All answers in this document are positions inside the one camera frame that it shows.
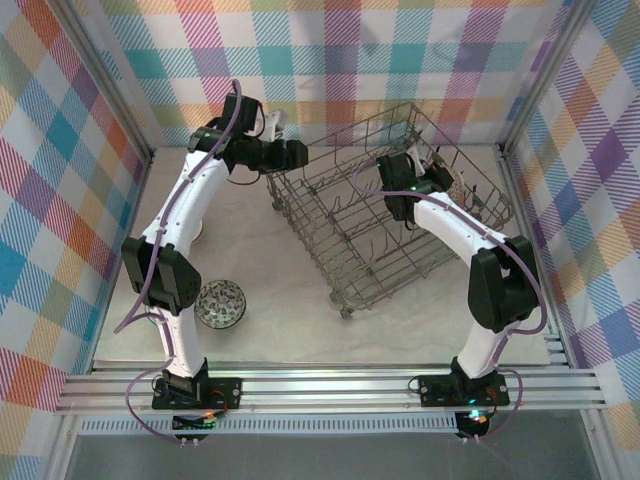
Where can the aluminium mounting rail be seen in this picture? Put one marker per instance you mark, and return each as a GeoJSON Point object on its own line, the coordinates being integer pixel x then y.
{"type": "Point", "coordinates": [325, 392]}

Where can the white blue rose bowl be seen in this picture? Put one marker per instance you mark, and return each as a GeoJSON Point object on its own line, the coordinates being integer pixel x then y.
{"type": "Point", "coordinates": [198, 232]}

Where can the black round electronics module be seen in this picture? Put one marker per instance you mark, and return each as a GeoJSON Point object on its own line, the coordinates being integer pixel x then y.
{"type": "Point", "coordinates": [474, 422]}

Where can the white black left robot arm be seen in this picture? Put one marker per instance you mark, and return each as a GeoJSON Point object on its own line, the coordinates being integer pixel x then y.
{"type": "Point", "coordinates": [185, 210]}

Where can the pink patterned ceramic bowl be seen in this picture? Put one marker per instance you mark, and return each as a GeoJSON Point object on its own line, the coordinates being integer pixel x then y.
{"type": "Point", "coordinates": [456, 187]}

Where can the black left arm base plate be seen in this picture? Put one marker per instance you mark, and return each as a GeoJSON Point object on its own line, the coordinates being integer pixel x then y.
{"type": "Point", "coordinates": [225, 392]}

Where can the aluminium frame post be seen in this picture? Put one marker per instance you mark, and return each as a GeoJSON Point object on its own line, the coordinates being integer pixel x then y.
{"type": "Point", "coordinates": [542, 75]}
{"type": "Point", "coordinates": [110, 85]}

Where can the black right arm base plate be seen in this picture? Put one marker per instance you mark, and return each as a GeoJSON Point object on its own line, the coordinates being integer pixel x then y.
{"type": "Point", "coordinates": [435, 390]}

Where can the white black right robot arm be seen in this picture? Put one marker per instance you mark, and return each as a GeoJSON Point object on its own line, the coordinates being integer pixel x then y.
{"type": "Point", "coordinates": [450, 220]}

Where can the green patterned ceramic bowl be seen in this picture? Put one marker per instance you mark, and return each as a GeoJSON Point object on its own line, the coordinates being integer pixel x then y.
{"type": "Point", "coordinates": [221, 304]}

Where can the small blue circuit board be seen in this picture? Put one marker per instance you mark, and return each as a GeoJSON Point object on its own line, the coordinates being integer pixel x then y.
{"type": "Point", "coordinates": [195, 424]}

